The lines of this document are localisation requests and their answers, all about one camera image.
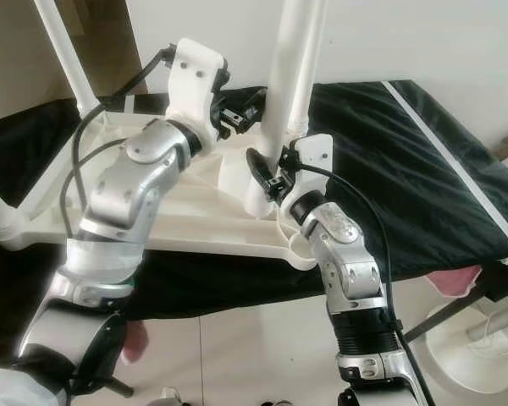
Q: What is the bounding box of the white plastic table top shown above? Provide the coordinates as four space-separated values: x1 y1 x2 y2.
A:
0 108 323 272

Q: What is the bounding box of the black table cloth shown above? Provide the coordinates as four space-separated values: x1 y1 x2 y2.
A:
0 80 508 373

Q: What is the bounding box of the pink soft item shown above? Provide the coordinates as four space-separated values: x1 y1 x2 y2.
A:
123 321 149 365
428 264 482 297

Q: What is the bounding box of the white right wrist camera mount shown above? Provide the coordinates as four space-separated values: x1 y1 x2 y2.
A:
279 134 335 204

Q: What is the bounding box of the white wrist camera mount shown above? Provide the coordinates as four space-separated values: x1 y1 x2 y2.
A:
168 38 229 145
279 134 335 204

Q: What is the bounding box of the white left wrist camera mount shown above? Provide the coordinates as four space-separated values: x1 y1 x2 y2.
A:
168 38 229 145

